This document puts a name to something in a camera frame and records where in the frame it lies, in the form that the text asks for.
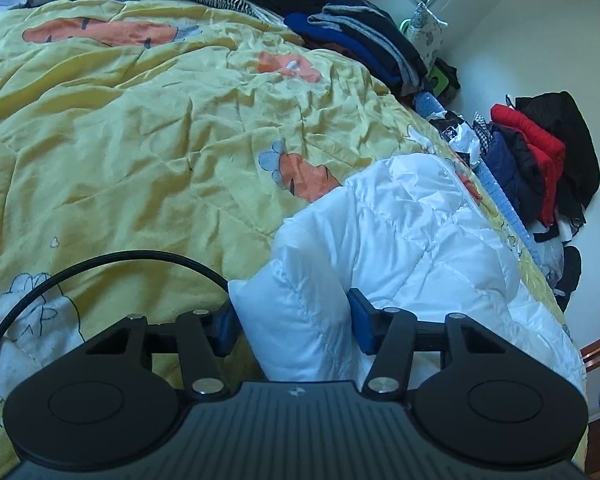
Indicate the red and black hanging clothes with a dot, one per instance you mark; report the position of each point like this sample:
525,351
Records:
541,152

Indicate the dark folded clothes pile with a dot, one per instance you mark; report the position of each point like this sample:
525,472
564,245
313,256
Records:
359,29

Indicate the floral fabric bag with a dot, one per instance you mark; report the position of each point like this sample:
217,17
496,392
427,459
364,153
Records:
422,10

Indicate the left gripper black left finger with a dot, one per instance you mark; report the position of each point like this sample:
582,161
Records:
117,397

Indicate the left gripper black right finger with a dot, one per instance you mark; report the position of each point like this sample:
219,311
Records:
469,391

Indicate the white puffer jacket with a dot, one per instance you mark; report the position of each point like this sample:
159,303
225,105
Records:
407,234

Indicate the green plastic hanger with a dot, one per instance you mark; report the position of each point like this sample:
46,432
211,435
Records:
432,72

